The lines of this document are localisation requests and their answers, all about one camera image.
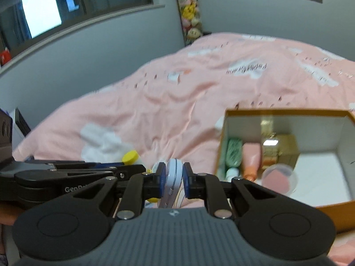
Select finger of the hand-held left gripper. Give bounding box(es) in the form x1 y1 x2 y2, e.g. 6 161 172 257
25 160 126 170
15 164 147 188

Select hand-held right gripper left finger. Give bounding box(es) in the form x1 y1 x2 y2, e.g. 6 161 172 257
73 162 167 221

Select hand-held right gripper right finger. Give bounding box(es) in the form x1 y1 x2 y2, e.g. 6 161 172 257
182 162 278 219

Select white blue-edged compact case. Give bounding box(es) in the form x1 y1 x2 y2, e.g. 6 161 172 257
158 158 184 209

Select yellow-capped white bottle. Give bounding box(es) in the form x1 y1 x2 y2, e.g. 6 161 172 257
121 150 145 167

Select green liquid bottle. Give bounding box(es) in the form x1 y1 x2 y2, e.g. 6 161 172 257
225 138 243 182

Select pink tube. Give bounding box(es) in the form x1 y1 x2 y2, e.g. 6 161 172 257
242 142 262 182

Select clear case with pink sponge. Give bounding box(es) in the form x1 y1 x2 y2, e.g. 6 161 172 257
261 163 298 195

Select small tan box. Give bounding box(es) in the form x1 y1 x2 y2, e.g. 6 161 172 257
261 133 300 171

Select orange cardboard box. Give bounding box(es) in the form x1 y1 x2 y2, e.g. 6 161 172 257
215 108 355 234

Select pink printed blanket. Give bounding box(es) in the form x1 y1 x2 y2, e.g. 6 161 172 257
12 31 355 266

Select red item on sill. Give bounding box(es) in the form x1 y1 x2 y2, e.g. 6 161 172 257
0 48 12 66

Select dark framed window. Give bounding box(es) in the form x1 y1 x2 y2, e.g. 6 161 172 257
0 0 166 76

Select hanging plush toys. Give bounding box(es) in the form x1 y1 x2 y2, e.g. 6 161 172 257
173 0 205 45

